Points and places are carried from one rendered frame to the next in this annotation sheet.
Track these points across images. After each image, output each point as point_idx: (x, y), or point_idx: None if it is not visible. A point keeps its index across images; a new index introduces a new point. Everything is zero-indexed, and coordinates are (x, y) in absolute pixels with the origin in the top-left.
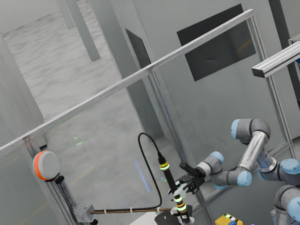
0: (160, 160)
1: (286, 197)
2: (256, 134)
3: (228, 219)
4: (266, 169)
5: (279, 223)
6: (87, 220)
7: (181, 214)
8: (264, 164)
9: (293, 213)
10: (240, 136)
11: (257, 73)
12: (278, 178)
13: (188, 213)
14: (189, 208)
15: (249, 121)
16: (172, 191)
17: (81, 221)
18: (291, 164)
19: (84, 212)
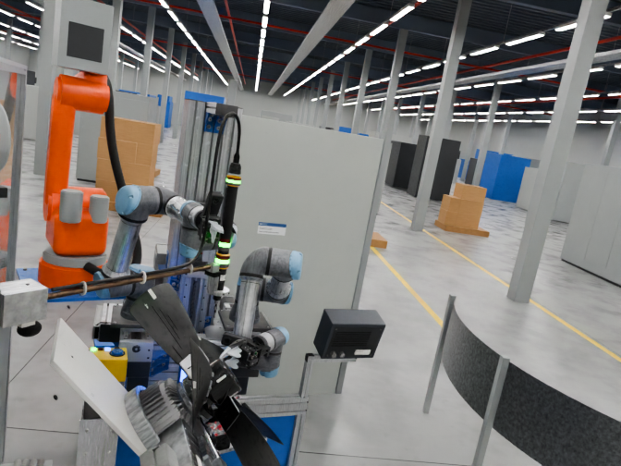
0: (240, 166)
1: (280, 253)
2: (179, 200)
3: (100, 351)
4: (125, 274)
5: (254, 299)
6: (39, 314)
7: (223, 272)
8: (127, 263)
9: (299, 265)
10: (143, 207)
11: (225, 110)
12: (132, 288)
13: (174, 295)
14: (171, 288)
15: (154, 187)
16: (230, 226)
17: (13, 324)
18: (148, 268)
19: (42, 290)
